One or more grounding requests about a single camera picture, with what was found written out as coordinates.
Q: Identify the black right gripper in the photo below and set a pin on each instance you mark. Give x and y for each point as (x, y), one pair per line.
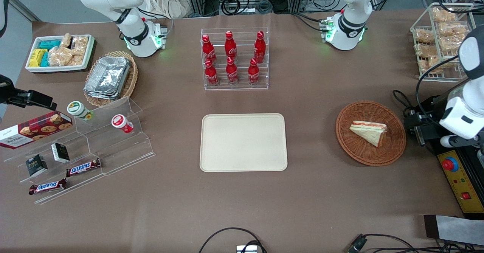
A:
(7, 90)

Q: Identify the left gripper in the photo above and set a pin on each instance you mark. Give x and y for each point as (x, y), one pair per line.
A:
(433, 114)

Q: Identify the triangular sandwich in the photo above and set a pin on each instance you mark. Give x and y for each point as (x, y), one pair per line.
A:
(368, 132)

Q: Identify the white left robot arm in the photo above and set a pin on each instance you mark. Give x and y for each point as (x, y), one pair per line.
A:
(351, 3)

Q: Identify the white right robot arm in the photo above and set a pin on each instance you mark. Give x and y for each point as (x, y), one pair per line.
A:
(128, 22)

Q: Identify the oval light wicker basket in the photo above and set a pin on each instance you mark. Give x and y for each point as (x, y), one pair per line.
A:
(132, 79)

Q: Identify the round brown wicker basket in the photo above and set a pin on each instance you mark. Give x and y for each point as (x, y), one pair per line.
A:
(359, 151)

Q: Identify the beige plastic tray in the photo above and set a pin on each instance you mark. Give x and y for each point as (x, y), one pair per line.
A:
(242, 143)

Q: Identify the red Walkers cookie box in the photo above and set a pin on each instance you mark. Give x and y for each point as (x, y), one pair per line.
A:
(34, 130)

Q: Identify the white rectangular snack bin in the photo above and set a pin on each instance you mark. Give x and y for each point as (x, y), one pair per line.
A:
(32, 68)

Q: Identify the teal snack pack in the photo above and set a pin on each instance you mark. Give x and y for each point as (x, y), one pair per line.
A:
(50, 44)
(45, 59)

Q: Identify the green lid yogurt cup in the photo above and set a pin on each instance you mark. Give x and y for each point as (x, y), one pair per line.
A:
(78, 110)

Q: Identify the yellow snack pack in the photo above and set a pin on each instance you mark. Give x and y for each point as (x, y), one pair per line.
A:
(37, 57)

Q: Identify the red emergency stop button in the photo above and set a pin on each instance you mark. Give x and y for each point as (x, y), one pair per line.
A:
(450, 164)

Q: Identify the clear bag of cookies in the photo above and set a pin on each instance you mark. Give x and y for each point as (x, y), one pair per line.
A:
(80, 44)
(59, 56)
(66, 40)

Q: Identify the small black box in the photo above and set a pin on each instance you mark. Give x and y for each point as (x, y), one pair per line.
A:
(36, 165)
(60, 152)

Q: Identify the clear bag of pastry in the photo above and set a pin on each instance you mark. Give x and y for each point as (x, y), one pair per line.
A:
(425, 50)
(433, 63)
(452, 29)
(424, 36)
(449, 44)
(443, 14)

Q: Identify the black machine with yellow panel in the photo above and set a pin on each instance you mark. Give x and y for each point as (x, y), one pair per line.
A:
(463, 185)

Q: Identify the stack of foil containers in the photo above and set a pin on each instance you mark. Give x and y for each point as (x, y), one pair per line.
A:
(107, 77)

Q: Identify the Snickers bar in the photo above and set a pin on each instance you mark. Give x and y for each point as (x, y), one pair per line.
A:
(47, 187)
(83, 168)

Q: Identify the red lid yogurt cup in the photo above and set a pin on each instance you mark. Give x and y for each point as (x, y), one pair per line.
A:
(121, 123)

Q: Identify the clear acrylic step display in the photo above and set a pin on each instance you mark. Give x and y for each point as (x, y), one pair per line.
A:
(113, 147)

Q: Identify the grey and black flat strip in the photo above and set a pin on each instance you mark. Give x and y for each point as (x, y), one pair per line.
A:
(453, 228)

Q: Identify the beige cloth bag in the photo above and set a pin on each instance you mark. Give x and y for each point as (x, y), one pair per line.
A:
(166, 1)

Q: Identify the red cola bottle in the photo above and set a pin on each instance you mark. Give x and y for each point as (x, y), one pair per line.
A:
(230, 47)
(259, 48)
(211, 75)
(231, 73)
(253, 73)
(208, 50)

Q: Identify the clear acrylic bottle rack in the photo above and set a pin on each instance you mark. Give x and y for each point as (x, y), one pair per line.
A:
(236, 75)

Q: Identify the small silver connector box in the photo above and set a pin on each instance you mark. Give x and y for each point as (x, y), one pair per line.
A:
(246, 249)

